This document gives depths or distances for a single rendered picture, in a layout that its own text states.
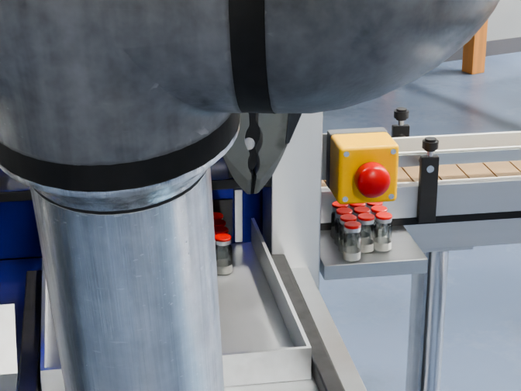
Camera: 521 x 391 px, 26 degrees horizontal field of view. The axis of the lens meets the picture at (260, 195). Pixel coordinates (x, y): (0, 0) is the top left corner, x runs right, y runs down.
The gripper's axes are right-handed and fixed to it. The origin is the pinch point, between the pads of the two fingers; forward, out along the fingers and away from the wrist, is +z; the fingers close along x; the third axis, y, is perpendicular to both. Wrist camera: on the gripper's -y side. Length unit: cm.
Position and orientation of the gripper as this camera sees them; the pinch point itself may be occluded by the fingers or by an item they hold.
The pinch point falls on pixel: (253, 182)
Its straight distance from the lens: 101.0
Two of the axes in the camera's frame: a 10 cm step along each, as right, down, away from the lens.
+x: -9.9, 0.6, -1.5
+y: -1.6, -3.5, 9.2
